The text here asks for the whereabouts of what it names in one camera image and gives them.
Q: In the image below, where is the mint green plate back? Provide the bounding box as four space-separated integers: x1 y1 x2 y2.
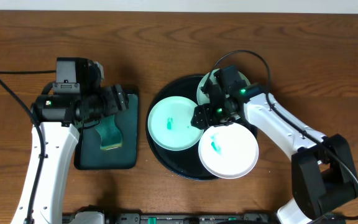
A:
196 68 250 105

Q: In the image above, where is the mint green plate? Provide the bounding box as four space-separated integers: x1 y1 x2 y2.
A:
196 68 250 105
147 96 203 151

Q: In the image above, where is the green scrubbing sponge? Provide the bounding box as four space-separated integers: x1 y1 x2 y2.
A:
95 115 123 151

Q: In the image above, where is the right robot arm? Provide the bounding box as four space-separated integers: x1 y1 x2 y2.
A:
191 81 358 223

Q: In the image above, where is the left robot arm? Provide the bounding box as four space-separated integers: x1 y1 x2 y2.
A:
12 83 139 224

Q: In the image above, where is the black rectangular sponge tray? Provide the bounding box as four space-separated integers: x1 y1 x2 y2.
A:
74 89 139 170

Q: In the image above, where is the black round tray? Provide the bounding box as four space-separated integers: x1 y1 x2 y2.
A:
146 74 257 180

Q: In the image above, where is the white plate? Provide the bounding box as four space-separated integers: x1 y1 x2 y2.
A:
198 123 259 179

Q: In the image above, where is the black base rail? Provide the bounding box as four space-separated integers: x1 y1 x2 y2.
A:
62 212 279 224

